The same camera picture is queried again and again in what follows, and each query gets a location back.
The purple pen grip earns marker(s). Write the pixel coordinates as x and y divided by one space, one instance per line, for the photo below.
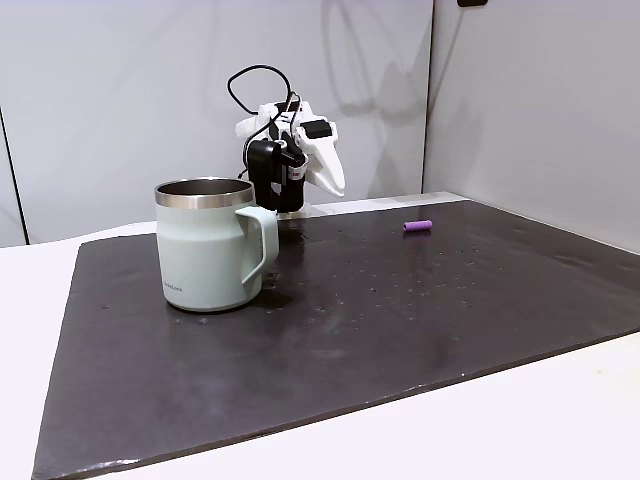
418 226

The pale green steel-rimmed mug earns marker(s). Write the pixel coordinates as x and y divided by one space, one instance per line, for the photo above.
200 250

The dark grey table mat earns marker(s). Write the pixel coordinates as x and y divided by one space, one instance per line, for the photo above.
350 325

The black cylindrical camera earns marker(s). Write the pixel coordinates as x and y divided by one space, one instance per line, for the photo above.
264 160

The black wall-mounted object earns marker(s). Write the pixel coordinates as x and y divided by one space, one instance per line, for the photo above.
472 2

